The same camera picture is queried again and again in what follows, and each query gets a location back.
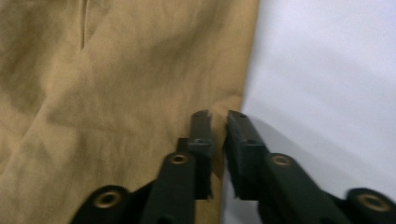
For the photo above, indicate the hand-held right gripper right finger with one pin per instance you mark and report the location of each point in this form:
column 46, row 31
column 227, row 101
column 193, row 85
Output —
column 244, row 149

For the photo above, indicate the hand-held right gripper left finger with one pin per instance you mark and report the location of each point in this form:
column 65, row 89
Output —
column 204, row 137

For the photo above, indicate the tan pants with mushroom print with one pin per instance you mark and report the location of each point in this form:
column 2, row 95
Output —
column 109, row 109

